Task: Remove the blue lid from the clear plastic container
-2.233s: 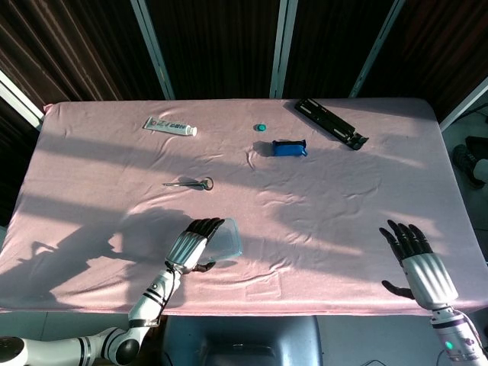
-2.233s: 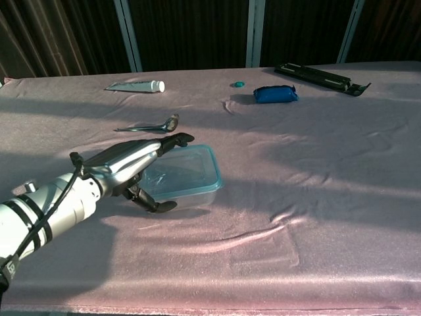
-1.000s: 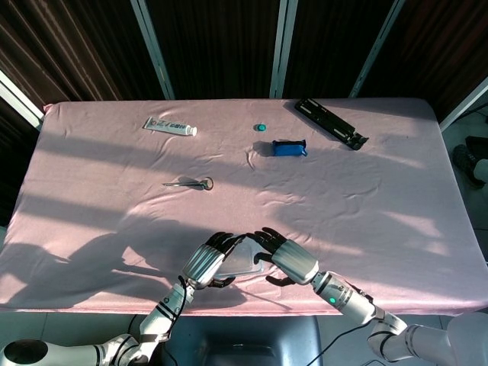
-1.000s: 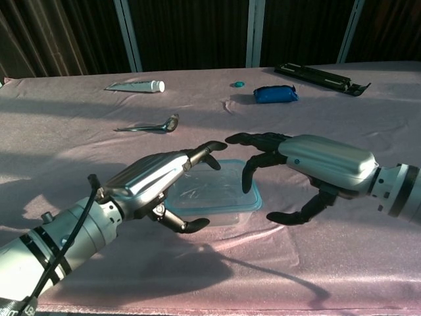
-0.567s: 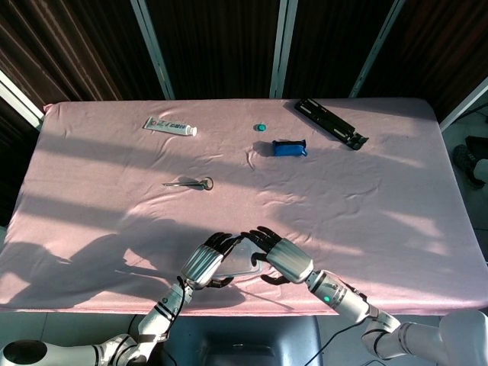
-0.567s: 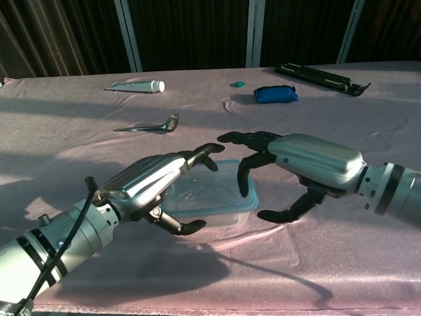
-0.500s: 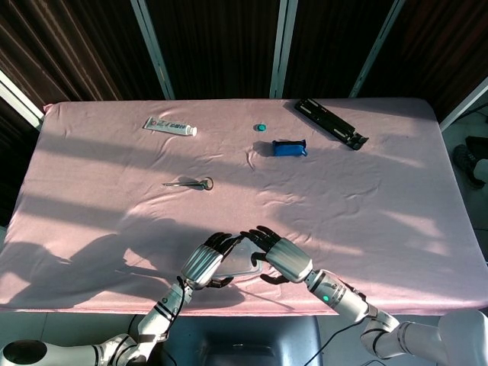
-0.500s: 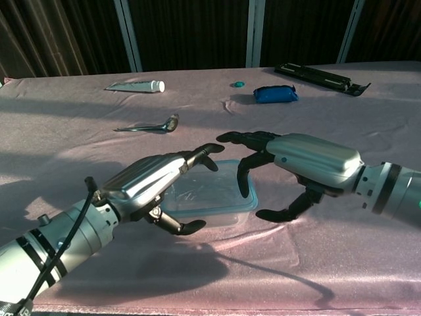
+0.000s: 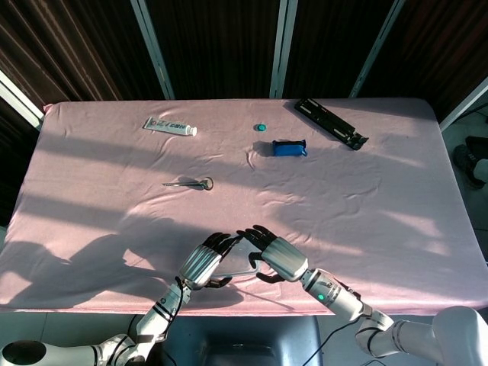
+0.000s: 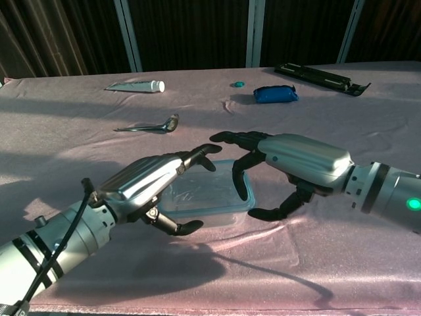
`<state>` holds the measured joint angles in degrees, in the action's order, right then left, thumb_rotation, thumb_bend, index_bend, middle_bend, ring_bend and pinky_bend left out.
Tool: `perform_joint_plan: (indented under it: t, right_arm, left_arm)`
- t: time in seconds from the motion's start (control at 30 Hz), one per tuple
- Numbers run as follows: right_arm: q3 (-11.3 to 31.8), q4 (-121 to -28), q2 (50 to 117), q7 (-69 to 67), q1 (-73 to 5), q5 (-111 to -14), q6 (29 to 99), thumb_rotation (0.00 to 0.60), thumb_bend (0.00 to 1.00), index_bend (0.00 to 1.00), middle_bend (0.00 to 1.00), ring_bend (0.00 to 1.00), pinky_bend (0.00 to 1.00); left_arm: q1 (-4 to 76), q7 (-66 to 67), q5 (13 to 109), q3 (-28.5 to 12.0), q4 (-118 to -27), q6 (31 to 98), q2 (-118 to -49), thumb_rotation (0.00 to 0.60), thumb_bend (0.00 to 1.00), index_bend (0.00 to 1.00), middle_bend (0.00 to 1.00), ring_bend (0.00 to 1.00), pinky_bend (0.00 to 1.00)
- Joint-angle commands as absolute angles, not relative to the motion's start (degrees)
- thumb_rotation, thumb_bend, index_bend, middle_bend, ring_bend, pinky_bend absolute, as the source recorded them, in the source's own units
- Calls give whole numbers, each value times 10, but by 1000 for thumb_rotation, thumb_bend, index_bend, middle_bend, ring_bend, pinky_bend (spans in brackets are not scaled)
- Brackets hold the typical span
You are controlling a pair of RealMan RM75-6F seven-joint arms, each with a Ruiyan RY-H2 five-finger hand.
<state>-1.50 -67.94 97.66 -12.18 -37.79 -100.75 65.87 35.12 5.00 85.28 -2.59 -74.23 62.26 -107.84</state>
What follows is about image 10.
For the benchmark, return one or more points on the white frame post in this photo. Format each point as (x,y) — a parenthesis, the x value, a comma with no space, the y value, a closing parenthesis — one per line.
(350,33)
(130,36)
(255,33)

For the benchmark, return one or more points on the clear plastic container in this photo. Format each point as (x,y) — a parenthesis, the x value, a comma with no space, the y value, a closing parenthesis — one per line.
(217,220)

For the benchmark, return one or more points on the blue container lid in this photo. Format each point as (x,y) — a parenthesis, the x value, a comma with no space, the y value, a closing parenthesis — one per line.
(204,191)

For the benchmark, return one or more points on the white toothpaste tube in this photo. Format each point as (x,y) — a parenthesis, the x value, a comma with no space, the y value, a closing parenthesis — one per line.
(135,86)

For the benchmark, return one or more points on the teal bottle cap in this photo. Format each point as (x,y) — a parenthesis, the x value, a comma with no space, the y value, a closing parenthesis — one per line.
(237,84)

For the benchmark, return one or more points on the pink tablecloth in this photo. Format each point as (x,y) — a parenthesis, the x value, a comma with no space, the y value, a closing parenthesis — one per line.
(98,125)

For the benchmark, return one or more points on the blue soft pouch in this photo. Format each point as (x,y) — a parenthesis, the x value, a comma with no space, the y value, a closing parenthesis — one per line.
(274,94)

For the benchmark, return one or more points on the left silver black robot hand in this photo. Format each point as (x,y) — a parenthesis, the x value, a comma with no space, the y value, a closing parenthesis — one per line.
(141,177)

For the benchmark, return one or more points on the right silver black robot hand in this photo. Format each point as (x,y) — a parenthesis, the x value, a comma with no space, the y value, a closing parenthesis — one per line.
(309,161)

